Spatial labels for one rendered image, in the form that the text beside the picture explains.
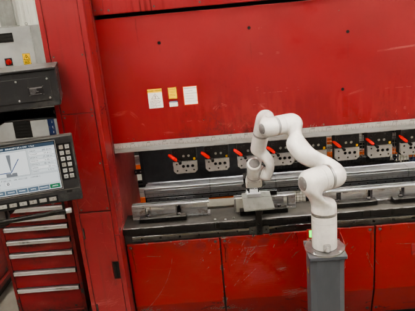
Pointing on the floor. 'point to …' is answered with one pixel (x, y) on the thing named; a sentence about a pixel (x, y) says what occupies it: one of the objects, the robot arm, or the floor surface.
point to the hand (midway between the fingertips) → (253, 189)
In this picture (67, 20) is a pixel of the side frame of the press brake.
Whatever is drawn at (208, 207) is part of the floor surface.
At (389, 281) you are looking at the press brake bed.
